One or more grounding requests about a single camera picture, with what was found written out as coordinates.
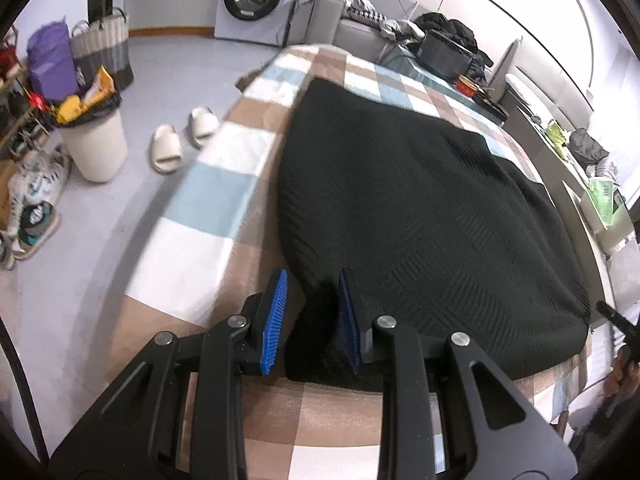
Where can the white padded bench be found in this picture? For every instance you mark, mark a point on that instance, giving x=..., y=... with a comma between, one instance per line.
x=540, y=90

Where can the grey sofa with clothes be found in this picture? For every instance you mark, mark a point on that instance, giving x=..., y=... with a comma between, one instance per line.
x=370, y=10

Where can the beige slipper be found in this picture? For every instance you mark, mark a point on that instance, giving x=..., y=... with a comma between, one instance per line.
x=165, y=147
x=202, y=125

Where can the white trash bin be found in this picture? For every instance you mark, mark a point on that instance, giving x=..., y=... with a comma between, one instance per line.
x=95, y=150

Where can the grey bed headboard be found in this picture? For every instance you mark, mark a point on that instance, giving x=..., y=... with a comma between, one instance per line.
x=545, y=160

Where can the black clothes pile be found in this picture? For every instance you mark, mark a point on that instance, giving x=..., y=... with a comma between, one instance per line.
x=450, y=25

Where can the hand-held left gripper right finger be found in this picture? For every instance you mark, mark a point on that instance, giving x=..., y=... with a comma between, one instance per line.
x=348, y=320

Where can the woven basket bag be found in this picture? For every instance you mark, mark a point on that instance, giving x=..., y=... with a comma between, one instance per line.
x=102, y=45

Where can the grey folded clothes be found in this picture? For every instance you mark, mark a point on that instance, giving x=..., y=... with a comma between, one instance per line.
x=592, y=150

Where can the green plastic bag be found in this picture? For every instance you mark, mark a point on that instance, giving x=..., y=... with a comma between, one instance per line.
x=605, y=200

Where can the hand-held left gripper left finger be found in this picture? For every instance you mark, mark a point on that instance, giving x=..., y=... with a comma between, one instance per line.
x=274, y=320

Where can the red bowl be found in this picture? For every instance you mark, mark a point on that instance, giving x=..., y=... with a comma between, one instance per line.
x=467, y=87

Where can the dark tray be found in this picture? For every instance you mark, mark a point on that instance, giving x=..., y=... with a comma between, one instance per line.
x=490, y=100

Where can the grey upright board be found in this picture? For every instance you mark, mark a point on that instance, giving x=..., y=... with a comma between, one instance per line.
x=505, y=65

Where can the white and green sneakers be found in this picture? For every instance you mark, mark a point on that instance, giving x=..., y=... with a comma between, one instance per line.
x=40, y=180

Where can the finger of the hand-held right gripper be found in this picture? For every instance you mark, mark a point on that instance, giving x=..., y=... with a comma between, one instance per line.
x=617, y=322

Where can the dark teal sneaker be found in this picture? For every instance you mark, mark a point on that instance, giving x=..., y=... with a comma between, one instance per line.
x=35, y=225

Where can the orange snack packet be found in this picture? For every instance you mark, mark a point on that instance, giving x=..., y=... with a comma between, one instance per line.
x=102, y=85

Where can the checked blanket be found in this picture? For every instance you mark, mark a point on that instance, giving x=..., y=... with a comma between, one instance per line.
x=215, y=195

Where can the teal bed sheet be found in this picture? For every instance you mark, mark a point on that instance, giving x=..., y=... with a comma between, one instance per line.
x=425, y=75

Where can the black knit sweater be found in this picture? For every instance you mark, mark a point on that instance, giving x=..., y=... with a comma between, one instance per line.
x=425, y=210

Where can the person's right hand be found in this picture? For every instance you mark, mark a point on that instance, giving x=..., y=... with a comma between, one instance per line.
x=611, y=385

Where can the white box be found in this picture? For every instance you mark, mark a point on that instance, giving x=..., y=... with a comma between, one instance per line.
x=612, y=237

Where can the purple bag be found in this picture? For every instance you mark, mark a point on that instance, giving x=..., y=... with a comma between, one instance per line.
x=50, y=60

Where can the yellow packet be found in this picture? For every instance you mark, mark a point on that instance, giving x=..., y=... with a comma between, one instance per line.
x=68, y=109

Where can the black storage box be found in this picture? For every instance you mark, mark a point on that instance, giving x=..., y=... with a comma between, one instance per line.
x=442, y=57

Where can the shoe rack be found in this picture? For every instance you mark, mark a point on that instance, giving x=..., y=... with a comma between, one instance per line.
x=17, y=120

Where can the yellow-green packet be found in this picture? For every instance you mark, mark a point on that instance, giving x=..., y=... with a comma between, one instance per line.
x=556, y=135

